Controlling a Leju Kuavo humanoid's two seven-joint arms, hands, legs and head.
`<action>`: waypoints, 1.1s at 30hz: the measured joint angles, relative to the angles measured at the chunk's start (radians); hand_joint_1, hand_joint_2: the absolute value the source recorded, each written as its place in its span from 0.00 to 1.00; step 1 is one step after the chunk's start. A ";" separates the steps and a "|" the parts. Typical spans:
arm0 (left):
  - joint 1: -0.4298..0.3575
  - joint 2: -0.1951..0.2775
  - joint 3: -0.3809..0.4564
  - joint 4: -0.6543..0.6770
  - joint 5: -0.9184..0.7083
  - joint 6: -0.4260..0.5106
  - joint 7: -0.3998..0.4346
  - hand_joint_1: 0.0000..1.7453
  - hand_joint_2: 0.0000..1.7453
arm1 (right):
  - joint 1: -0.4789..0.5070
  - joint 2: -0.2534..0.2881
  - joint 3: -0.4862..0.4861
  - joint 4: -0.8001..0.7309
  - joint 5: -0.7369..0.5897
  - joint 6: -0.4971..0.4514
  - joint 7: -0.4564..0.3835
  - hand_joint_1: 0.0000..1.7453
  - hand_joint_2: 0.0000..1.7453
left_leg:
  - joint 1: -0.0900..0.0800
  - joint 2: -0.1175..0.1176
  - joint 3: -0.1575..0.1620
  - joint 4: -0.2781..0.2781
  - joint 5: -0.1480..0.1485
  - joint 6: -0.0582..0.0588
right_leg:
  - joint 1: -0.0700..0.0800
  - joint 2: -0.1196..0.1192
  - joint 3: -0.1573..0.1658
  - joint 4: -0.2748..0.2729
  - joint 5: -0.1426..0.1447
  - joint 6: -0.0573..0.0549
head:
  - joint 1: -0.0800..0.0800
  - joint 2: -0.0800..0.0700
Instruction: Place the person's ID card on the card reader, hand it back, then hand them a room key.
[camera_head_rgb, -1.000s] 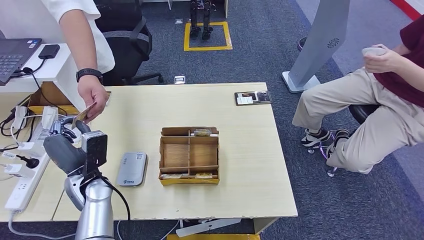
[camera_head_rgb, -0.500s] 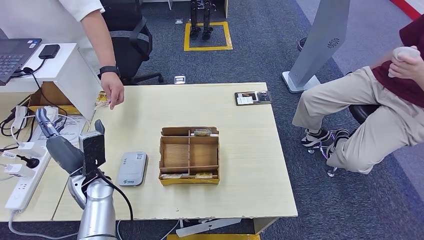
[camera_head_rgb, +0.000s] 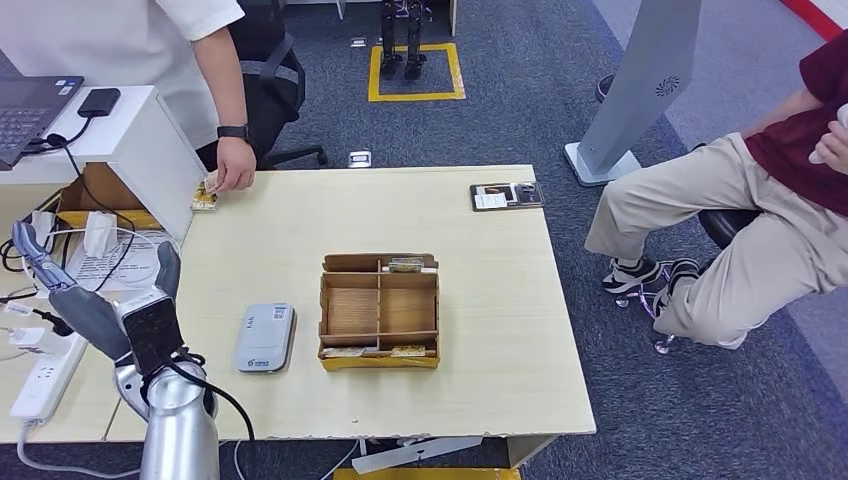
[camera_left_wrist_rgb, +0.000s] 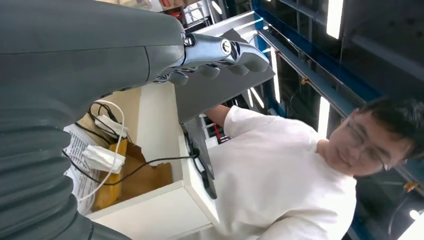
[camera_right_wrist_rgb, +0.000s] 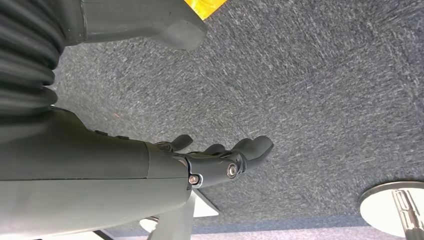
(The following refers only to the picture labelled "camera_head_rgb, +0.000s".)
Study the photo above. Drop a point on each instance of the standing person's left hand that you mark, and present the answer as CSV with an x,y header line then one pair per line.
x,y
236,166

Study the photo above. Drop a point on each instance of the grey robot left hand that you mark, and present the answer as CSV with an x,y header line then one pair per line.
x,y
89,318

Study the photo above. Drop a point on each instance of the seated person's left hand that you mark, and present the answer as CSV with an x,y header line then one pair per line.
x,y
836,149

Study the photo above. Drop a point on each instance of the white handheld controller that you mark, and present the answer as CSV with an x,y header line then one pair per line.
x,y
818,158

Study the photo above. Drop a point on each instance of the yellow patterned card stack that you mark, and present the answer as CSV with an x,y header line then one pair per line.
x,y
202,202

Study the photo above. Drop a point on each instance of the brown cardboard organizer box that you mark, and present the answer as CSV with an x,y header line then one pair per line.
x,y
351,311

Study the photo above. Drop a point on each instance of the patterned room key card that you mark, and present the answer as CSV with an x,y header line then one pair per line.
x,y
341,353
407,352
405,266

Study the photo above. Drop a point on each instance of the standing person's left forearm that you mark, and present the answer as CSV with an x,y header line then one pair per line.
x,y
222,79

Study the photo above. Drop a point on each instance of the seated person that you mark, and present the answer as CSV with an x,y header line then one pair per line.
x,y
762,252

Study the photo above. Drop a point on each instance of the grey card reader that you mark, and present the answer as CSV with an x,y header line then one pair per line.
x,y
264,338

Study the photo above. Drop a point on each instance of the standing person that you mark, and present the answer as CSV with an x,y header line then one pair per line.
x,y
99,40

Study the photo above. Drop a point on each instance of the black plug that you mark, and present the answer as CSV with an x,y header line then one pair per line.
x,y
63,326

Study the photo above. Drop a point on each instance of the black wristwatch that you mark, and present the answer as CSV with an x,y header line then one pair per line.
x,y
232,132

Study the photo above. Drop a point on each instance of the small white charger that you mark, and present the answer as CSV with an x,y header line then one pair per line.
x,y
26,338

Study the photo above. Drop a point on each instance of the printed paper sheet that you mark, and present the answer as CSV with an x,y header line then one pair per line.
x,y
132,262

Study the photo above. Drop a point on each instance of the black office chair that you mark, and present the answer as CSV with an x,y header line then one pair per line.
x,y
272,99

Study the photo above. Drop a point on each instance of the white power adapter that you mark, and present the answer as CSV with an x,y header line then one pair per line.
x,y
99,235
43,228

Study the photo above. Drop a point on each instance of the white power strip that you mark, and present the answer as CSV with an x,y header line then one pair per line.
x,y
40,391

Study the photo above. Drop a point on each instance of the small metal floor plate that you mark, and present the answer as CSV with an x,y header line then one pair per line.
x,y
360,158
358,42

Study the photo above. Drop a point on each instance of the white desk riser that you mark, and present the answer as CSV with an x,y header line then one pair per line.
x,y
112,142

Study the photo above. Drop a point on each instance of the cardboard box with yellow tape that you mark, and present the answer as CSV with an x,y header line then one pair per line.
x,y
99,192

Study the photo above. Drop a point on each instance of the black stool seat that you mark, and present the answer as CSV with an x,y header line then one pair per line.
x,y
725,225

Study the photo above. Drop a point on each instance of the black power brick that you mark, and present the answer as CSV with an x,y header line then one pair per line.
x,y
99,101

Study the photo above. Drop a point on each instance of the yellow floor tape square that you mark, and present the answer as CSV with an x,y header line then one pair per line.
x,y
417,95

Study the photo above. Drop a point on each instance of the black and white sneaker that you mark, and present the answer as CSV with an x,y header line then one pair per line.
x,y
682,270
629,277

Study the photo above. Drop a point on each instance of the black robot legs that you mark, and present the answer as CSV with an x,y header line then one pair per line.
x,y
389,40

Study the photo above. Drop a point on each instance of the grey kiosk stand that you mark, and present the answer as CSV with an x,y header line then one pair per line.
x,y
642,73

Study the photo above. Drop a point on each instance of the dark grey laptop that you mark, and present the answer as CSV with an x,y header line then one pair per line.
x,y
26,114

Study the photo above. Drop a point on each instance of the chrome stool caster base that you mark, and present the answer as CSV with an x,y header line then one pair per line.
x,y
644,299

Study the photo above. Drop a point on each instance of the yellow floor tape strip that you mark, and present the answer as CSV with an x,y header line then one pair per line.
x,y
424,474

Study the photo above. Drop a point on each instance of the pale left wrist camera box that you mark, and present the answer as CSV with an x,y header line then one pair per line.
x,y
152,331

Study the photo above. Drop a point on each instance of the white bracket under table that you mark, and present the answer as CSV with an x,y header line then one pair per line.
x,y
411,454

